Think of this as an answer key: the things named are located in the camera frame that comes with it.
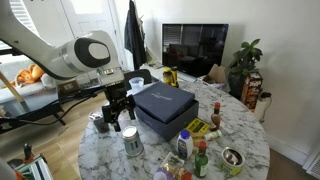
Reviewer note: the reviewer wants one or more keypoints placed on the white bottle blue cap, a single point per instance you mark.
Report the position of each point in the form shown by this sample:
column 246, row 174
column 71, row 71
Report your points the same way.
column 185, row 144

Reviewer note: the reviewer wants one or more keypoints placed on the purple lid jar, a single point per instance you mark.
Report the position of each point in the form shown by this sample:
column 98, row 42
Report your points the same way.
column 161, row 174

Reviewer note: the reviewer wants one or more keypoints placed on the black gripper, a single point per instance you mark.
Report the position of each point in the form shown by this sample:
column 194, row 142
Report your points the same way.
column 118, row 99

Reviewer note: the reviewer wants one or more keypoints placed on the orange plush toy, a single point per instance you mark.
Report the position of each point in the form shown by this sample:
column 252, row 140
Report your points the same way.
column 30, row 76

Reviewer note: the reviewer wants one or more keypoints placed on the white translucent plastic cup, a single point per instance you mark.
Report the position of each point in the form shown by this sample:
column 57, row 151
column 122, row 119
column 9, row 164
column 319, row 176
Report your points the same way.
column 136, row 84

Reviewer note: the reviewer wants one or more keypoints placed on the black chair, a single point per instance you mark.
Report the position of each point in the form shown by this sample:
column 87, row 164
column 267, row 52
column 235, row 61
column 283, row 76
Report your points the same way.
column 144, row 73

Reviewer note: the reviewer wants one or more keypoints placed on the yellow packet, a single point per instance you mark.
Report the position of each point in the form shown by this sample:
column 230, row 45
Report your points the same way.
column 197, row 128

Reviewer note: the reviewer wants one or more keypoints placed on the small lying white bottle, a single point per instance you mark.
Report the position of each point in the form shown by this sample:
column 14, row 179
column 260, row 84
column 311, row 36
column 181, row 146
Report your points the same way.
column 212, row 135

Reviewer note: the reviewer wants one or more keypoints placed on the green glass bottle red cap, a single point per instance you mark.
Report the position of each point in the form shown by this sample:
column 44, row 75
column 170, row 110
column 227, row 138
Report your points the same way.
column 201, row 161

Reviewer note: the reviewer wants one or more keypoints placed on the yellow lid vitamin bottle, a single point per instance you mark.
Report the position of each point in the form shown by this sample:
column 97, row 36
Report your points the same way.
column 167, row 76

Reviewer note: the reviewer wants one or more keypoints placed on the orange jenga box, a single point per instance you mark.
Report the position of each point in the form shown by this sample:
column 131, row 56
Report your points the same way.
column 251, row 90

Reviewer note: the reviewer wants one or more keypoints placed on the brown paper bag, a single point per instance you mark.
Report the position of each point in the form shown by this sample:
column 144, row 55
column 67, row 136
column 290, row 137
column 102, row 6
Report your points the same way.
column 216, row 74

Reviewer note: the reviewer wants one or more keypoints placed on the green potted plant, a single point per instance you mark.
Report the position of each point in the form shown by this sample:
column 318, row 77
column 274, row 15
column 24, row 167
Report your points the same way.
column 244, row 61

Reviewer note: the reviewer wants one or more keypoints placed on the dark hanging jacket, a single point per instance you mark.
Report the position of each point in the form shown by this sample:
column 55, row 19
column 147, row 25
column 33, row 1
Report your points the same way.
column 133, row 38

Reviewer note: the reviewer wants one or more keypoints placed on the black yellow bottle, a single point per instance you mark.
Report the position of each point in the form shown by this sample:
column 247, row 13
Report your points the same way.
column 174, row 81

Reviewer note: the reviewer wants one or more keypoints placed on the dark clear plastic cup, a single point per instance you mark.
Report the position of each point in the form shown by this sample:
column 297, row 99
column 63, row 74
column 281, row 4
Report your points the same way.
column 98, row 120

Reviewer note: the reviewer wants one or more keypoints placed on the snack bag on table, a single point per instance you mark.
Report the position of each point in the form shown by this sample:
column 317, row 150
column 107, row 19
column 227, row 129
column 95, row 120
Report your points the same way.
column 172, row 163

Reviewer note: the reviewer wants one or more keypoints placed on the open green tin can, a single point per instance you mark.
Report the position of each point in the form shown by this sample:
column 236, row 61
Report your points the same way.
column 231, row 162

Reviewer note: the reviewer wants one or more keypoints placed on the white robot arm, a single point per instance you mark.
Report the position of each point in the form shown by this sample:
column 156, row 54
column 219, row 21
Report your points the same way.
column 94, row 51

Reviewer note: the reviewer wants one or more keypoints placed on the navy blue cardboard box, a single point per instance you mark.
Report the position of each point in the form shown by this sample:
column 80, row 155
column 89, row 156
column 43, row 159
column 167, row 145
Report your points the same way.
column 166, row 109

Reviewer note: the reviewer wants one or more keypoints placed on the black flat screen television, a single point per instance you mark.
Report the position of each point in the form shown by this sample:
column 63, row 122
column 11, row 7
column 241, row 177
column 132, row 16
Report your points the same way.
column 193, row 48

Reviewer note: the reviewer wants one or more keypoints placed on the hot sauce bottle red cap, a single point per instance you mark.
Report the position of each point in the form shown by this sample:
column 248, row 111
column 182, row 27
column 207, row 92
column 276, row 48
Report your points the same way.
column 216, row 117

